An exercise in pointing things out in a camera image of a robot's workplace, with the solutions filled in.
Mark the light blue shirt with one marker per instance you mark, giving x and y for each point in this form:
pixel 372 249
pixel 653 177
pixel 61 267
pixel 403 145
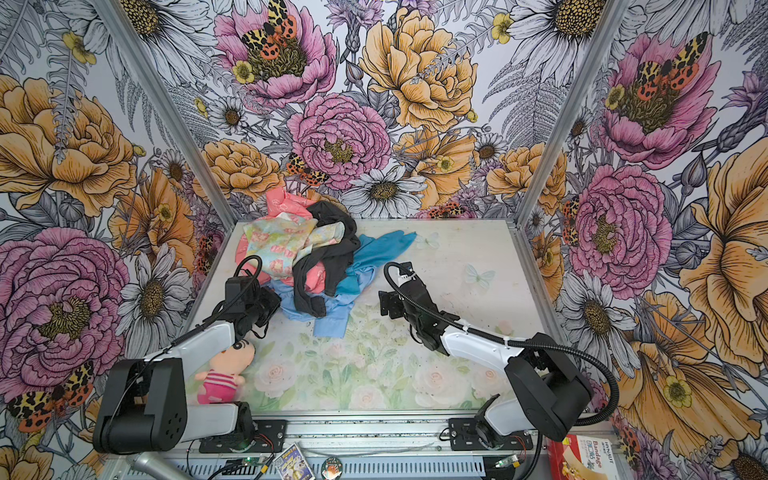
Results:
pixel 338 307

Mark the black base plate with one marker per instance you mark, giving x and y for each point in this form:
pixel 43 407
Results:
pixel 263 436
pixel 465 434

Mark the aluminium corner post right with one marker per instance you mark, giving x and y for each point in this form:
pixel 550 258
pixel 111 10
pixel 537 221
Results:
pixel 606 30

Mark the floral pastel cloth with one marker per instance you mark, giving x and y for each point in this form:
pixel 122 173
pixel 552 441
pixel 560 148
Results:
pixel 283 240

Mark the pink cloth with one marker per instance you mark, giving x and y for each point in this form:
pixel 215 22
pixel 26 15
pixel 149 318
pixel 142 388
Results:
pixel 277 201

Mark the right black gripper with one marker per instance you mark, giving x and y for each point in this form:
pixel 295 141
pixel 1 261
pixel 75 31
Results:
pixel 385 297

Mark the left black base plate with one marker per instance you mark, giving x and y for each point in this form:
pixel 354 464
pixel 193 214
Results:
pixel 263 436

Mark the red snack box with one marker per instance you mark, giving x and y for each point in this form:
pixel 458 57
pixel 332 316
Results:
pixel 580 457

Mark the teal cloth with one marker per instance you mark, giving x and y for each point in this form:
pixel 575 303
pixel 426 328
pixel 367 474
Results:
pixel 372 254

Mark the black cloth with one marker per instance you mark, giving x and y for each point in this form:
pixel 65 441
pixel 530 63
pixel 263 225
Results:
pixel 336 258

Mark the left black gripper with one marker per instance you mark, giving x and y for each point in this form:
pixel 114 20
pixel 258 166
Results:
pixel 274 301

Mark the aluminium corner post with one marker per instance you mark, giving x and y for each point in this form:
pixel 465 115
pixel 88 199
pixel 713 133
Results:
pixel 606 30
pixel 127 41

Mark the aluminium corner post left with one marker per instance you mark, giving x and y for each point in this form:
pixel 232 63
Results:
pixel 127 41

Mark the cartoon boy plush doll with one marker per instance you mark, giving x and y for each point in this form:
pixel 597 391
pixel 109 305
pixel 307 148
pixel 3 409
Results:
pixel 222 380

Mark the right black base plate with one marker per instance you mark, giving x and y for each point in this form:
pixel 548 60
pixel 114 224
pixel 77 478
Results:
pixel 465 434

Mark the colourful card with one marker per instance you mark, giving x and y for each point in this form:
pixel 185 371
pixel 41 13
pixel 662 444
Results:
pixel 291 464

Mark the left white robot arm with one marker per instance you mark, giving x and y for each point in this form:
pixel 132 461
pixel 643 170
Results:
pixel 145 406

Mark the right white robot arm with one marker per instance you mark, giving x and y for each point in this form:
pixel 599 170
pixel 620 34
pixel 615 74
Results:
pixel 550 393

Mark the round badge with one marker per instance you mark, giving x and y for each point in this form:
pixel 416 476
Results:
pixel 332 469

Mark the front aluminium rail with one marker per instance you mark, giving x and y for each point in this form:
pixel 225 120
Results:
pixel 370 445

